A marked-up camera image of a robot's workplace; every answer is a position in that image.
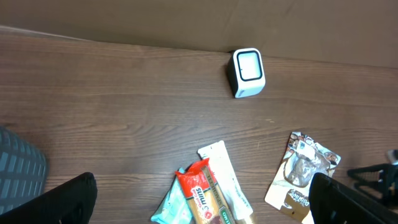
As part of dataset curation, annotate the white tube gold cap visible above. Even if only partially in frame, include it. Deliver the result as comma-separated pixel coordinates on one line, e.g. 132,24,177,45
197,141,257,224

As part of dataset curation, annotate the grey plastic mesh basket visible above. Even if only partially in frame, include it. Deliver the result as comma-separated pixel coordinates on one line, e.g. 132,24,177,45
0,127,49,214

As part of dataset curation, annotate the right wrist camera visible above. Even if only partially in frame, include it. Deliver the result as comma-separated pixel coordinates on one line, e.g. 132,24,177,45
387,149,398,166

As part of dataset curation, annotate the beige clear food pouch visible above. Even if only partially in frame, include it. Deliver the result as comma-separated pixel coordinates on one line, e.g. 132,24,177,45
264,132,341,224

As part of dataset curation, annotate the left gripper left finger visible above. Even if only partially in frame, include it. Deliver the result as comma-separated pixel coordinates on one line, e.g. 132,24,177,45
1,172,98,224

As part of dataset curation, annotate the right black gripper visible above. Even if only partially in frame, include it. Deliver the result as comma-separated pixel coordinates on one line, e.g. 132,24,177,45
347,164,397,205

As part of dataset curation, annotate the teal snack packet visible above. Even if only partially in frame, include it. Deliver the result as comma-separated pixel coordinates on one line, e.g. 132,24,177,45
150,177,193,224

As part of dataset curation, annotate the orange spaghetti pack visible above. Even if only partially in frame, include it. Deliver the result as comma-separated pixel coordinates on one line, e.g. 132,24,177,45
175,158,236,224

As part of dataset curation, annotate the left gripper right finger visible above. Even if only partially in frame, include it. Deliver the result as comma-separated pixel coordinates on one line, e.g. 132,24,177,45
308,173,397,224

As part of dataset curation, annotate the white barcode scanner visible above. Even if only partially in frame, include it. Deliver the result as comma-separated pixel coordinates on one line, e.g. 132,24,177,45
227,48,266,98

